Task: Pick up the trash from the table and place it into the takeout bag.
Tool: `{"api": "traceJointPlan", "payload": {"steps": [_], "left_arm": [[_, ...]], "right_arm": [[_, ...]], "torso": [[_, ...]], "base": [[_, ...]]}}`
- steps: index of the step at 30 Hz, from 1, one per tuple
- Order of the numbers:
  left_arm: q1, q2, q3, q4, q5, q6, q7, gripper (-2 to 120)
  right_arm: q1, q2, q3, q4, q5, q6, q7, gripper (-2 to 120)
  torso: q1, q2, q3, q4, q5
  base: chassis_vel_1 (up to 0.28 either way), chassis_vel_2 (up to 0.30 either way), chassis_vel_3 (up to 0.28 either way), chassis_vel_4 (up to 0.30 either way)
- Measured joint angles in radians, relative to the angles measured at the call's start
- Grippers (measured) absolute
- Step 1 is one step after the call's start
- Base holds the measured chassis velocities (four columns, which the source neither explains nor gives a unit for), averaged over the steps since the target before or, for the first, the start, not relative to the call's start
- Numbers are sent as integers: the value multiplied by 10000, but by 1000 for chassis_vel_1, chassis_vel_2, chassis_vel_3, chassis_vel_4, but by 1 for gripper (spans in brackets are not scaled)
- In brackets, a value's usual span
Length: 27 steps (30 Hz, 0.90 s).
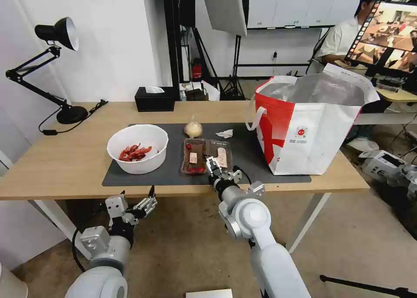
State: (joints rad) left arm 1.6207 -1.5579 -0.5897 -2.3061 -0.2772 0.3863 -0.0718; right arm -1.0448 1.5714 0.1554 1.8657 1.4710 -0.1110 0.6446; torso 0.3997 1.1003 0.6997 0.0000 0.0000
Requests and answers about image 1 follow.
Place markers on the pale round bin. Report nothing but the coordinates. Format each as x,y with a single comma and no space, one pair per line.
11,283

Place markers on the small printed paper slip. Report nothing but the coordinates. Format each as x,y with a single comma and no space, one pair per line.
193,158

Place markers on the red crayfish shells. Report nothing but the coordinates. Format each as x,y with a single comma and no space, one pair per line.
133,152

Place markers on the long printed paper slip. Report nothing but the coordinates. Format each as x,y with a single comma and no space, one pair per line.
223,154

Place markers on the white robot front shell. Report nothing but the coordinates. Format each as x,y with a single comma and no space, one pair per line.
209,293

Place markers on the red fire extinguisher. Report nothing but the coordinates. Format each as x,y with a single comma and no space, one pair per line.
196,70

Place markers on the white box with black print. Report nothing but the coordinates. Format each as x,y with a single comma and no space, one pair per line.
382,164

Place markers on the red and white takeout bag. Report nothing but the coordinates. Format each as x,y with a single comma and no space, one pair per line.
312,141

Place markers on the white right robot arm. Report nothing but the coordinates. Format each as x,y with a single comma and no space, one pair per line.
260,219

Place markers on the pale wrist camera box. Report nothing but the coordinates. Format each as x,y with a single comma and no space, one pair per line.
116,206

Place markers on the crumpled white tissue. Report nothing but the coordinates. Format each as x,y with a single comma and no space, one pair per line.
224,133

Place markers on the white table leg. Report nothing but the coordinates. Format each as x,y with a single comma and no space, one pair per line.
308,223
53,218

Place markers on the computer monitor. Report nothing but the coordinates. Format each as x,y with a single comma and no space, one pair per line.
384,34

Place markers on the white softbox light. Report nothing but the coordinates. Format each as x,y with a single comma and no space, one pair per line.
224,8

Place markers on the light wooden desk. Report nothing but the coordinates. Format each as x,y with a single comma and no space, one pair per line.
399,96

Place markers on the black desk lamp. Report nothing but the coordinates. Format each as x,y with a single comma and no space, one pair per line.
70,114

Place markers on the white bowl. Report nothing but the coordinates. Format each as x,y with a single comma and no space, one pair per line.
140,166

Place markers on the black light stand tripod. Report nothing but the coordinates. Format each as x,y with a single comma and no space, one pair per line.
233,83

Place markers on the round bun in plastic wrap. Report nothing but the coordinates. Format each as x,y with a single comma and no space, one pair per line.
193,129

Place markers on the black stand leg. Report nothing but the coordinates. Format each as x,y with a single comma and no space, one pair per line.
368,286

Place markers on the black tissue box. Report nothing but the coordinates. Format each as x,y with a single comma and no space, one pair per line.
154,101

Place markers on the clear plastic food tray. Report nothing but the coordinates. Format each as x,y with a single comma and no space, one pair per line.
198,148

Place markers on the person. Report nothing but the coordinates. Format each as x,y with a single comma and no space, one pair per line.
342,37

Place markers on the dark grey table mat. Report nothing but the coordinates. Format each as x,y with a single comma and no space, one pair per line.
156,175

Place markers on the whiteboard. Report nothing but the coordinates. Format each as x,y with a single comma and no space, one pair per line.
293,4

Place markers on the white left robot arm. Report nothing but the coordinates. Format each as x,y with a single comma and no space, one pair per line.
107,259

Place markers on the black metal frame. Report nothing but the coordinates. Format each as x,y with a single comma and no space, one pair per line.
174,34

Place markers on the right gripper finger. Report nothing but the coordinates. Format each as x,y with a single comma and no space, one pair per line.
236,175
215,166

